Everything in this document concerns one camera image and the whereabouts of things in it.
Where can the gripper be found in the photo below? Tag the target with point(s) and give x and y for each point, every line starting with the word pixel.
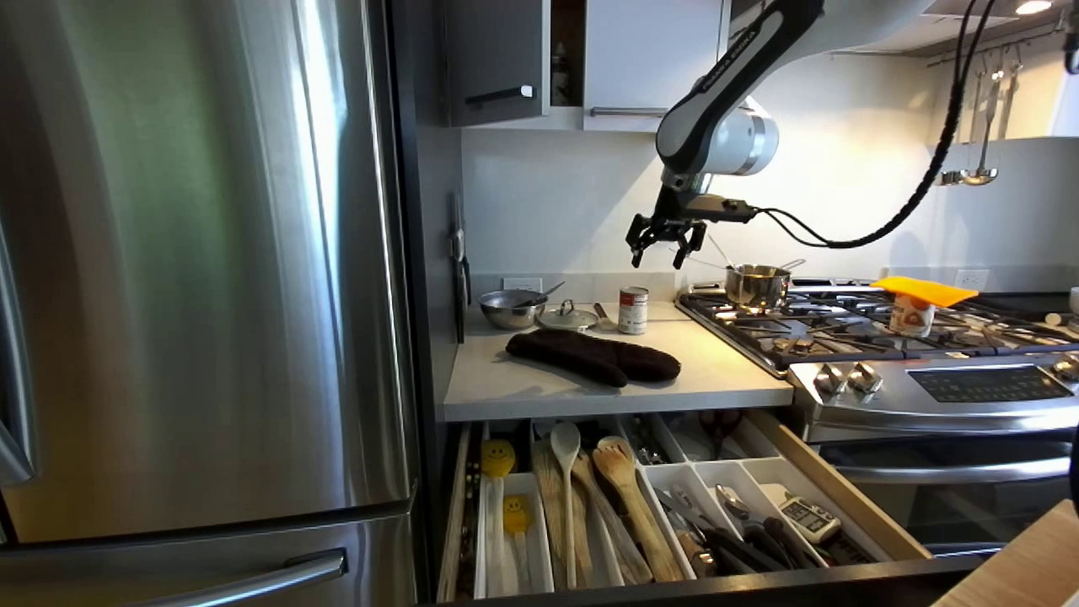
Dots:
pixel 677 206

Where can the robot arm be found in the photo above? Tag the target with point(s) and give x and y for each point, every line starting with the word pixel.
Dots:
pixel 725 76

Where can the red and white tin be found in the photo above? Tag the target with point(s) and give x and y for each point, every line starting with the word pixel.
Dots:
pixel 633 312

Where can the small steel saucepan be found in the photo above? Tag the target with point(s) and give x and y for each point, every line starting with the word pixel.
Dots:
pixel 754 287

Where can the glass pot lid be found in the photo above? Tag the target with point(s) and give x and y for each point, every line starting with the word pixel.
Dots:
pixel 567 319

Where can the metal spoon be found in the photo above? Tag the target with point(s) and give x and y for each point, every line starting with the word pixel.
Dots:
pixel 544 295

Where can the dark brown oven mitt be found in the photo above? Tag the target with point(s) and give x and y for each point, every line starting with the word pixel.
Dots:
pixel 582 356

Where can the stove burner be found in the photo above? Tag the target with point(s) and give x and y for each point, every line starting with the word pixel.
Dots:
pixel 792 344

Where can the metal bowl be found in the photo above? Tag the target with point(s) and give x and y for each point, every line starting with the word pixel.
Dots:
pixel 506 314

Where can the white cabinet door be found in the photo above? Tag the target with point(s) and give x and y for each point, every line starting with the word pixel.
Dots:
pixel 645 51

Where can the heap of metal utensils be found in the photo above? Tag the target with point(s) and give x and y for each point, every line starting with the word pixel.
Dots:
pixel 649 443

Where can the hanging black tool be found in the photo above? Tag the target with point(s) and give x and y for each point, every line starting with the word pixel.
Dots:
pixel 459 270

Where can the stove knob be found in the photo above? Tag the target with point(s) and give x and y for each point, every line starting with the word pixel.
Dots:
pixel 830 379
pixel 865 378

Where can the wooden slotted spatula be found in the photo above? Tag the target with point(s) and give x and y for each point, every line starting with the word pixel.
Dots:
pixel 620 472

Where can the grey cabinet door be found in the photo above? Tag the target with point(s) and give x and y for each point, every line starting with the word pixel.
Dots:
pixel 497 51

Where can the white printed cup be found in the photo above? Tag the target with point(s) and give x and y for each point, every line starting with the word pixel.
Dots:
pixel 910 319

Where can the large yellow smiley spatula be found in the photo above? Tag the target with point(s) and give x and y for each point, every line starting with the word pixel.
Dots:
pixel 497 459

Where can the heap of wooden utensils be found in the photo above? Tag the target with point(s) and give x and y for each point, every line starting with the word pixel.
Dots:
pixel 552 506

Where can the stainless steel stove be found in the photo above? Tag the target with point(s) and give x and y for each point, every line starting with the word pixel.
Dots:
pixel 927 396

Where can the small yellow smiley spatula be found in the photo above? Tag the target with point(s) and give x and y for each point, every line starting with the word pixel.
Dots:
pixel 516 514

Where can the white digital kitchen timer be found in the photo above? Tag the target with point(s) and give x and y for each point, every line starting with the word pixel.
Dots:
pixel 807 518

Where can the steel ladle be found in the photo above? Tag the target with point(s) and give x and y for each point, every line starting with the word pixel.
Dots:
pixel 980 175

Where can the wooden kitchen drawer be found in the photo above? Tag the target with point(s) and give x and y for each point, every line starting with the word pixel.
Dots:
pixel 716 582

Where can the range hood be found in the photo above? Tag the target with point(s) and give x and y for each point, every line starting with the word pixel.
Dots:
pixel 969 21

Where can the utensil hanging rod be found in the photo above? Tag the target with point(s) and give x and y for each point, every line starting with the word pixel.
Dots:
pixel 995 42

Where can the oven door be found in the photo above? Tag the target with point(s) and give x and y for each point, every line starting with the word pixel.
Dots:
pixel 952 497

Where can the stainless steel refrigerator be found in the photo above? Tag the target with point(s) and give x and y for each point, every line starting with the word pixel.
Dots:
pixel 202 295

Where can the light wooden board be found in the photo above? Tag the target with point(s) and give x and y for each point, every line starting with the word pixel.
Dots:
pixel 1028 565

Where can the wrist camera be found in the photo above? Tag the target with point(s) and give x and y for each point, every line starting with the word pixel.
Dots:
pixel 727 209

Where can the white wall socket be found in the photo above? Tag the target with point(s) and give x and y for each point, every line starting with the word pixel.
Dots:
pixel 972 279
pixel 523 284

